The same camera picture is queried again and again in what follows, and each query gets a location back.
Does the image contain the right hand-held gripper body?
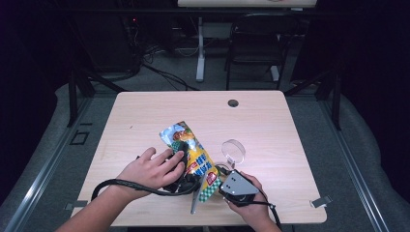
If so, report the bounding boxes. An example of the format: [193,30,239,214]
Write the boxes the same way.
[219,169,260,207]

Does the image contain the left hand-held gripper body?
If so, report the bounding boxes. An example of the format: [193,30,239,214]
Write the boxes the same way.
[162,154,208,216]

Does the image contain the yellow seasoning bag chicken print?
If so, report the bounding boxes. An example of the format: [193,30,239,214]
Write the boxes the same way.
[159,120,223,203]

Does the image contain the clear jar with beige handle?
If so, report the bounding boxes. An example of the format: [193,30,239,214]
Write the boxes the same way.
[214,138,247,172]

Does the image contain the person's right hand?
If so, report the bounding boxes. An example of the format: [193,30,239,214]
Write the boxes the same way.
[225,172,271,225]

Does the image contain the person's left hand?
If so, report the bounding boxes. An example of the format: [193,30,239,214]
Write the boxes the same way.
[116,146,188,195]

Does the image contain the grey tape piece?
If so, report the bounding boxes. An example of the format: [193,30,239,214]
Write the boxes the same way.
[309,195,333,209]
[64,200,89,211]

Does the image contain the black metal stand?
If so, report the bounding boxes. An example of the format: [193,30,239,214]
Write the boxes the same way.
[283,67,342,131]
[66,64,127,129]

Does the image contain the black chair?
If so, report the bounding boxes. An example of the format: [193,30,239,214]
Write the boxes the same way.
[224,13,299,91]

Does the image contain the dark equipment cabinet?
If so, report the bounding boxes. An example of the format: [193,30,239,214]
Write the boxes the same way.
[64,13,143,73]

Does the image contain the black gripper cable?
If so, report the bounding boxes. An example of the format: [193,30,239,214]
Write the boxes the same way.
[91,178,201,201]
[229,199,282,231]

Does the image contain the black floor cables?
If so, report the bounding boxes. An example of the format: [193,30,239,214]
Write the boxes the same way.
[129,44,201,92]

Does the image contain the aluminium frame rail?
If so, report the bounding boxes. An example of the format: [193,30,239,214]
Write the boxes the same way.
[317,96,391,232]
[3,96,95,232]

